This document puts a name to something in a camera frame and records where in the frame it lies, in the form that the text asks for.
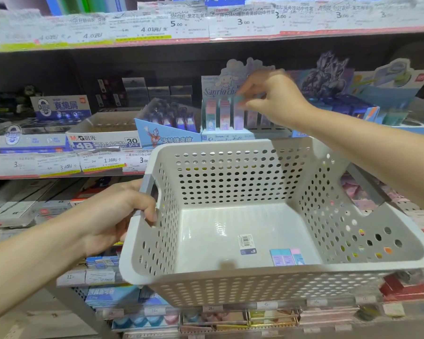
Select light blue paper box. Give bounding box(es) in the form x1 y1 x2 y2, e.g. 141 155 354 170
86 285 142 308

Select dark robot display box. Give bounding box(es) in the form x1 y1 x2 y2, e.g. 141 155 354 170
286 51 381 121

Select row of pastel correction tapes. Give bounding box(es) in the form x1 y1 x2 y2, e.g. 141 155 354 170
111 311 181 331

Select red boxes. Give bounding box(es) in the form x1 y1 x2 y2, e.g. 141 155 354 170
379 274 424 303

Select dark figure packs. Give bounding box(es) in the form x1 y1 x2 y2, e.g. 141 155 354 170
0 84 44 119

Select person's left hand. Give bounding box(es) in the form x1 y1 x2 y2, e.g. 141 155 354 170
78 179 158 259

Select blue hero eraser display box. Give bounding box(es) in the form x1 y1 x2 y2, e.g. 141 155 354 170
134 97 203 153

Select long blue white eraser box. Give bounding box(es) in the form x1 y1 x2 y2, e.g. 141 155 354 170
0 125 73 154

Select blue white eraser display box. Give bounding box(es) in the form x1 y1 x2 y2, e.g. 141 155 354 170
30 95 92 121

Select person's right hand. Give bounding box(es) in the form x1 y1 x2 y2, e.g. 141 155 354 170
237 69 317 128

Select pile of pink packets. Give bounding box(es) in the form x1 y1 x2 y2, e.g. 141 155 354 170
341 172 424 230

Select person's right forearm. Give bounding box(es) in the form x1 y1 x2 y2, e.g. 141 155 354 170
289 102 424 217

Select pastel cartoon dog display box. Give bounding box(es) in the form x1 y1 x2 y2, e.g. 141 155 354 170
200 58 292 142

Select group of black hanging packs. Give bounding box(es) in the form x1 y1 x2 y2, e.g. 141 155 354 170
97 77 194 108

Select person's left forearm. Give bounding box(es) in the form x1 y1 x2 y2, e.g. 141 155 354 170
0 217 90 337

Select stack of blue packets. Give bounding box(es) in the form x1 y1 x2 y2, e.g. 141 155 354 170
84 255 123 271

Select white perforated plastic basket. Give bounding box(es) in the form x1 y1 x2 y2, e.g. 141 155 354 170
119 136 424 308

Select white cardboard eraser box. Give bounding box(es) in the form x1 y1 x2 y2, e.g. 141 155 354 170
65 111 153 153

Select grey metal shelf upright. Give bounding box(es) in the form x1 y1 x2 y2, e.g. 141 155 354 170
45 282 125 339

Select clear boxes of sticky notes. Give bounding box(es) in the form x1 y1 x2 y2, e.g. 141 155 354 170
180 308 300 331

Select pastel purple eraser pack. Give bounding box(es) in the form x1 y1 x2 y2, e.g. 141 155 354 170
233 96 246 131

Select row of shelf price labels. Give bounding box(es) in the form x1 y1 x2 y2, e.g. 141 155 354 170
0 1 424 52

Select short row of price labels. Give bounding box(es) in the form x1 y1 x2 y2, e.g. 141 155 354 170
0 150 153 178

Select pink pastel eraser pack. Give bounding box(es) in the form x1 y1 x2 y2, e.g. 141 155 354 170
219 100 231 131
205 100 217 131

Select light blue correction tape display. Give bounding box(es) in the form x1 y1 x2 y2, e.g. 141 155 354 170
350 58 424 139

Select white flat box packs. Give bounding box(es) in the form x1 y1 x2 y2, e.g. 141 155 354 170
0 199 72 230

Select barcode sticker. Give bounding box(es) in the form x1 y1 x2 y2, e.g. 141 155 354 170
237 234 258 256

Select blue pastel eraser pack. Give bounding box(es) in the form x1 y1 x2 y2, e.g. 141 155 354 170
270 249 292 267

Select row of dark purple erasers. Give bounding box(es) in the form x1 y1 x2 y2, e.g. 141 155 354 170
151 101 199 133

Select blue and green notebooks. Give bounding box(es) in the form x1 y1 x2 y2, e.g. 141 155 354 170
44 0 139 16

